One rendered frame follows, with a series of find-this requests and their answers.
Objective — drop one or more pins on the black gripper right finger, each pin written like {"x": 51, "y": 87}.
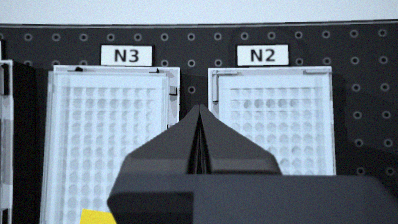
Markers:
{"x": 225, "y": 151}

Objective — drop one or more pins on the dark grey perforated base plate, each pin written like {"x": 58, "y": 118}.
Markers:
{"x": 363, "y": 55}

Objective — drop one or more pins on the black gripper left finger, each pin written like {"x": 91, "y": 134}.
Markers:
{"x": 175, "y": 149}

